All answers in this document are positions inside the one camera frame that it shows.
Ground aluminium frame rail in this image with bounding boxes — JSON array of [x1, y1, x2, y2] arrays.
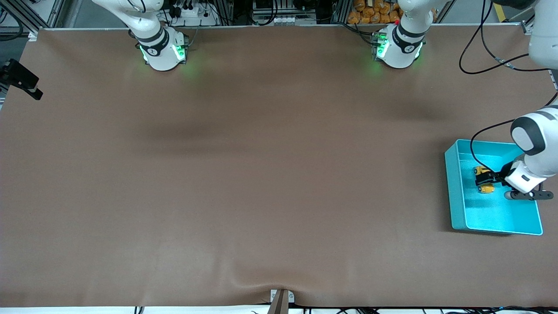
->
[[520, 0, 538, 36], [0, 0, 67, 30]]

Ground yellow toy beetle car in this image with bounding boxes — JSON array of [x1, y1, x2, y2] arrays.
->
[[473, 165, 497, 194]]

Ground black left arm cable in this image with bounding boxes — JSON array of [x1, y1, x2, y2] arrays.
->
[[459, 0, 558, 176]]

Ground brown table mat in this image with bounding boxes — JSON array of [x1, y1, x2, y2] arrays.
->
[[0, 24, 558, 308]]

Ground white power strip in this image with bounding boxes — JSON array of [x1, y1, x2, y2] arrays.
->
[[174, 2, 213, 27]]

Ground pile of orange toys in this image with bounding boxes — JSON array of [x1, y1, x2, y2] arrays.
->
[[347, 0, 404, 25]]

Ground teal plastic bin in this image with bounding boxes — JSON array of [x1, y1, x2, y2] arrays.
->
[[444, 139, 544, 236]]

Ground metal bracket with strap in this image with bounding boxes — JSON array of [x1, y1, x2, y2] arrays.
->
[[267, 289, 295, 314]]

